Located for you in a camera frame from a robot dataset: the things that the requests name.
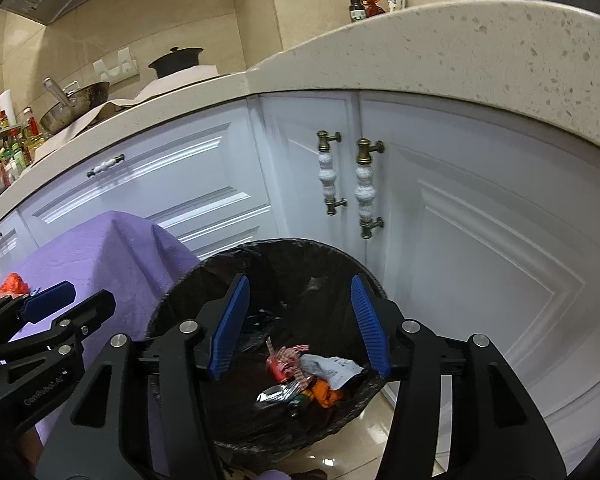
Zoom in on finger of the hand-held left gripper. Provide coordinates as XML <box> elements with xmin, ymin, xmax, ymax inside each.
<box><xmin>0</xmin><ymin>281</ymin><xmax>77</xmax><ymax>341</ymax></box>
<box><xmin>0</xmin><ymin>290</ymin><xmax>117</xmax><ymax>376</ymax></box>

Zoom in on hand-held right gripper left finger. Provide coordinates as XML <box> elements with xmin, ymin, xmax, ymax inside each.
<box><xmin>70</xmin><ymin>272</ymin><xmax>251</xmax><ymax>480</ymax></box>

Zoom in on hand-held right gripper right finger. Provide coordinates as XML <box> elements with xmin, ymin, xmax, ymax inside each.
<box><xmin>350</xmin><ymin>274</ymin><xmax>568</xmax><ymax>480</ymax></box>

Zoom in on red plastic bag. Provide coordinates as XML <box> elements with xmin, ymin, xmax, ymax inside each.
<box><xmin>0</xmin><ymin>273</ymin><xmax>31</xmax><ymax>298</ymax></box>

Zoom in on red checked ribbon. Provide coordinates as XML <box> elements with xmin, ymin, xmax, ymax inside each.
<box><xmin>265</xmin><ymin>337</ymin><xmax>310</xmax><ymax>381</ymax></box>

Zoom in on orange plastic wrapper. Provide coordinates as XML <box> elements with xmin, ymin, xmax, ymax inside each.
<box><xmin>312</xmin><ymin>379</ymin><xmax>343</xmax><ymax>407</ymax></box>

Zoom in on trash can with black liner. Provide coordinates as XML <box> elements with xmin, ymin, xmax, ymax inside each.
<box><xmin>145</xmin><ymin>239</ymin><xmax>396</xmax><ymax>461</ymax></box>

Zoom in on person's left forearm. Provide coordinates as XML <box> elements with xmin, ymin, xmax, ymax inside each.
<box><xmin>15</xmin><ymin>425</ymin><xmax>46</xmax><ymax>466</ymax></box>

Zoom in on purple tablecloth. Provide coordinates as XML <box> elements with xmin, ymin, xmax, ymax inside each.
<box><xmin>0</xmin><ymin>211</ymin><xmax>203</xmax><ymax>448</ymax></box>

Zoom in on small white cabinet drawer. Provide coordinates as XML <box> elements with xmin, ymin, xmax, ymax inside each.
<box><xmin>0</xmin><ymin>210</ymin><xmax>31</xmax><ymax>286</ymax></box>

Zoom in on wide white cabinet door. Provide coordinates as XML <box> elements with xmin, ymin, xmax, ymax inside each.
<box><xmin>357</xmin><ymin>97</ymin><xmax>600</xmax><ymax>471</ymax></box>

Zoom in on group of seasoning bottles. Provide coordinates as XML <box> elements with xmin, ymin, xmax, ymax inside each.
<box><xmin>0</xmin><ymin>106</ymin><xmax>48</xmax><ymax>218</ymax></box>

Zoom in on yellow cooking oil bottle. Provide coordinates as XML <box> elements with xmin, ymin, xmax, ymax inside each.
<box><xmin>22</xmin><ymin>106</ymin><xmax>47</xmax><ymax>153</ymax></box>

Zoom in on narrow white cabinet door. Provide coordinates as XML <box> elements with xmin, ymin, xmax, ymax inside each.
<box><xmin>257</xmin><ymin>92</ymin><xmax>366</xmax><ymax>261</ymax></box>

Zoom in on wide white cabinet drawers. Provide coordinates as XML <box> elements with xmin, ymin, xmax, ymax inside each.
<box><xmin>17</xmin><ymin>100</ymin><xmax>286</xmax><ymax>261</ymax></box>

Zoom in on beige stove cover paper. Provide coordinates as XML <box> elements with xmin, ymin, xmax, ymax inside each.
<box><xmin>130</xmin><ymin>65</ymin><xmax>231</xmax><ymax>106</ymax></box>
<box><xmin>27</xmin><ymin>97</ymin><xmax>146</xmax><ymax>161</ymax></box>

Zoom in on white paper towel roll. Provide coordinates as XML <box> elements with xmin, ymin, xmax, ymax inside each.
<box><xmin>0</xmin><ymin>89</ymin><xmax>19</xmax><ymax>128</ymax></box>

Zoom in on steel wok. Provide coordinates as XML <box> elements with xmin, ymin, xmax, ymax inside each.
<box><xmin>39</xmin><ymin>78</ymin><xmax>112</xmax><ymax>135</ymax></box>

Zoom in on black lidded pot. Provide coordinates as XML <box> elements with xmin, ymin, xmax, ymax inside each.
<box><xmin>148</xmin><ymin>46</ymin><xmax>205</xmax><ymax>80</ymax></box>

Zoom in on white wall hook rack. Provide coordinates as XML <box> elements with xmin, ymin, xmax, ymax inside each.
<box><xmin>94</xmin><ymin>49</ymin><xmax>140</xmax><ymax>81</ymax></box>

